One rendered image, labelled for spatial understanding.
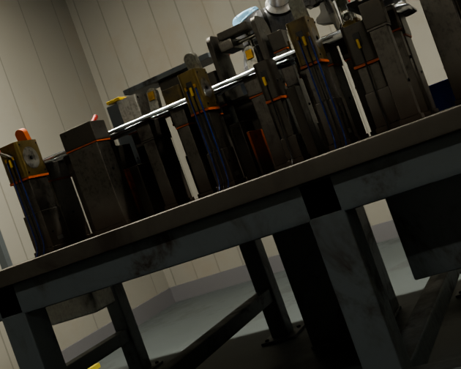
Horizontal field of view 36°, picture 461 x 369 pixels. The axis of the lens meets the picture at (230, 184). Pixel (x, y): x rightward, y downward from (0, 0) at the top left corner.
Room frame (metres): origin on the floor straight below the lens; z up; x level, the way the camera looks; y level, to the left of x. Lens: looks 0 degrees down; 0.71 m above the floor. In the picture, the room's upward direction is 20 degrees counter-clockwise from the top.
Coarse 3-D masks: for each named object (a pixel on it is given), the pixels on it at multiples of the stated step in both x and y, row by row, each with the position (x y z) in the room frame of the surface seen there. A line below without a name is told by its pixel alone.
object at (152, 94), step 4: (152, 88) 2.42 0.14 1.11; (148, 92) 2.42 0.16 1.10; (152, 92) 2.41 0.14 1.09; (156, 92) 2.41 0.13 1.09; (148, 96) 2.41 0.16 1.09; (152, 96) 2.41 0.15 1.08; (156, 96) 2.41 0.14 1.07; (152, 100) 2.41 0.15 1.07; (156, 100) 2.41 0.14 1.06; (160, 100) 2.42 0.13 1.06; (152, 104) 2.41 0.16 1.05; (156, 104) 2.41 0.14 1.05; (160, 104) 2.41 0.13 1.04; (152, 108) 2.41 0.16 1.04; (156, 108) 2.41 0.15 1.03
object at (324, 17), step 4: (320, 4) 2.00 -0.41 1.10; (324, 4) 2.00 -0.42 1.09; (332, 4) 2.00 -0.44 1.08; (320, 8) 2.00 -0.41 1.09; (324, 8) 2.00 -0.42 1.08; (324, 12) 2.00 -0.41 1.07; (328, 12) 2.00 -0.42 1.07; (320, 16) 2.01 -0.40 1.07; (324, 16) 2.00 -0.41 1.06; (328, 16) 2.00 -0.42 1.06; (332, 16) 1.99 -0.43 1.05; (336, 16) 1.99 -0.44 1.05; (316, 20) 2.01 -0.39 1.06; (320, 20) 2.01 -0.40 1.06; (324, 20) 2.00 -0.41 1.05; (328, 20) 2.00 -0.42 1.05; (332, 20) 1.99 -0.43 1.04; (336, 20) 1.99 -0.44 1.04; (320, 24) 2.01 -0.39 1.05; (336, 24) 1.99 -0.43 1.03; (336, 28) 2.00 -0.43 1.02
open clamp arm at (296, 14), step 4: (292, 0) 1.87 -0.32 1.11; (296, 0) 1.87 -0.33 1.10; (300, 0) 1.86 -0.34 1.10; (288, 4) 1.88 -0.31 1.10; (292, 4) 1.87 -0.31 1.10; (296, 4) 1.87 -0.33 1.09; (300, 4) 1.87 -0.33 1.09; (304, 4) 1.88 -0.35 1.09; (292, 8) 1.88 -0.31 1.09; (296, 8) 1.87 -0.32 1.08; (300, 8) 1.87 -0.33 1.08; (304, 8) 1.87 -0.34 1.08; (292, 12) 1.88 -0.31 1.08; (296, 12) 1.88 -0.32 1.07; (300, 12) 1.87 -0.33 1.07; (304, 12) 1.87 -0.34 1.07; (296, 16) 1.88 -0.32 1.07; (300, 16) 1.88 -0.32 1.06; (308, 16) 1.88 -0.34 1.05
